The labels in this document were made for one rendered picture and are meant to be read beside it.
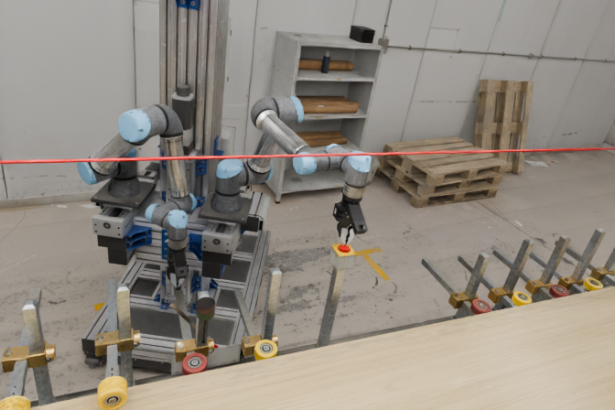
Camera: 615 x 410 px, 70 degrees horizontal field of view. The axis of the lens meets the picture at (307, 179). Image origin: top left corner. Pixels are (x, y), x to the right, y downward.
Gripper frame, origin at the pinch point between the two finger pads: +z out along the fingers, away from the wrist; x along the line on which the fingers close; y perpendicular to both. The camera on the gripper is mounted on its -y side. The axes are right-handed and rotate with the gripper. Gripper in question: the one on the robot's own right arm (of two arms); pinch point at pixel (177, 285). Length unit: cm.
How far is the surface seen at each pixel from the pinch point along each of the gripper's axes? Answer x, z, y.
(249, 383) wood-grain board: -16, -7, -60
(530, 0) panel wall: -435, -129, 274
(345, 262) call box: -55, -36, -40
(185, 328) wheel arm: 0.4, -3.4, -27.9
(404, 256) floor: -203, 83, 95
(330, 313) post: -54, -9, -39
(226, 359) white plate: -14.6, 9.7, -34.8
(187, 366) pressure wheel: 2.7, -8.0, -49.2
